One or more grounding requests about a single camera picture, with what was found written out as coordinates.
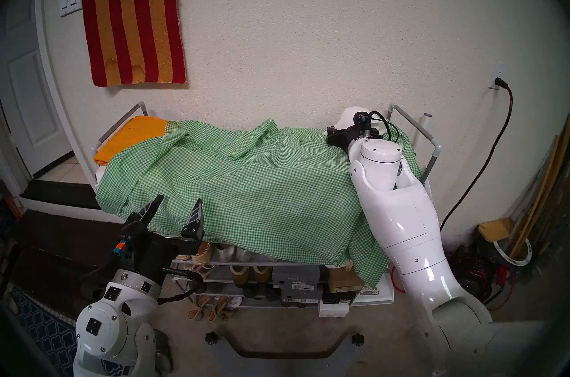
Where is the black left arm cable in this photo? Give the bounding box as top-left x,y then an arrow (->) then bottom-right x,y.
157,267 -> 204,304

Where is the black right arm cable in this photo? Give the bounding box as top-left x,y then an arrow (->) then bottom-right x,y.
367,111 -> 400,143

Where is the large white box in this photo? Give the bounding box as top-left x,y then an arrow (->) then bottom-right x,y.
356,265 -> 395,305

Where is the grey metal shoe rack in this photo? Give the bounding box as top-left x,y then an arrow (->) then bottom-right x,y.
91,101 -> 444,310

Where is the red orange striped wall hanging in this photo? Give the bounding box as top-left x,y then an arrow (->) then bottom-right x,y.
81,0 -> 187,88

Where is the dark floor sandal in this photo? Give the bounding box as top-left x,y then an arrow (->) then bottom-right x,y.
154,329 -> 174,374

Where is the black red power unit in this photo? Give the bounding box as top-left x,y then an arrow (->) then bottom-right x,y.
448,247 -> 493,303

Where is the dark shoe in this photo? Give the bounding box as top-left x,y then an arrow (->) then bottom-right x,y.
243,283 -> 281,302

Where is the blue patterned rug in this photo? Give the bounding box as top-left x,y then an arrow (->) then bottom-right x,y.
11,286 -> 134,377

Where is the white paper roll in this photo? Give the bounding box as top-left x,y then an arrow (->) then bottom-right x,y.
335,106 -> 380,132

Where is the tan strappy sandal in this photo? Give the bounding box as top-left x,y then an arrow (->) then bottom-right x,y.
187,295 -> 212,321
208,296 -> 234,322

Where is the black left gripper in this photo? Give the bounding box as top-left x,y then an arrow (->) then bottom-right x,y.
122,194 -> 205,288

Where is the black shoe box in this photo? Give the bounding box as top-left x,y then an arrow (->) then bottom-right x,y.
322,287 -> 357,304

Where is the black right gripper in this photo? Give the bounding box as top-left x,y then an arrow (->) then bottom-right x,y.
326,112 -> 384,153

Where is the black red power cord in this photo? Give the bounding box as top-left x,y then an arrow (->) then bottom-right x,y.
439,78 -> 513,232

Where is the grey robot base frame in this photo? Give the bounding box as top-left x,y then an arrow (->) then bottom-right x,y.
206,332 -> 365,377

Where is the brown cardboard box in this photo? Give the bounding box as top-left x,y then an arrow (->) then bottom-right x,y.
329,267 -> 366,293

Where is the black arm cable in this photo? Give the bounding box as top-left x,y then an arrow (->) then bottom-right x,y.
367,111 -> 400,143
157,267 -> 204,304

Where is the grey shoe box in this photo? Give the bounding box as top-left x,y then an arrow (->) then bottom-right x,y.
281,287 -> 323,304
272,265 -> 321,290

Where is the wooden pole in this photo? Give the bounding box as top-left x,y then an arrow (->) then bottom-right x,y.
521,116 -> 570,247
510,136 -> 559,257

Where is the white wall outlet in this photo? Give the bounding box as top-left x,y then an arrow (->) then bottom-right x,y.
489,61 -> 508,91

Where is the yellow plastic dustpan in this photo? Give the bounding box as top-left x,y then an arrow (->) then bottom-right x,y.
479,217 -> 516,243

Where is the orange folded towel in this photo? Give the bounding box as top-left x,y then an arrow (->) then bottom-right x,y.
94,116 -> 170,166

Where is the red floor cable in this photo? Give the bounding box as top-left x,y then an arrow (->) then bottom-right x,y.
391,265 -> 515,312

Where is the small white box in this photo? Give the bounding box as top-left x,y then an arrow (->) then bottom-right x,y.
318,300 -> 350,318

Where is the white panel door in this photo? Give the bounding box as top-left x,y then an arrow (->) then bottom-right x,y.
0,0 -> 74,178

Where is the green checked cloth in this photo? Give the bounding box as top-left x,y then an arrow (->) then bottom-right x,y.
96,118 -> 423,287

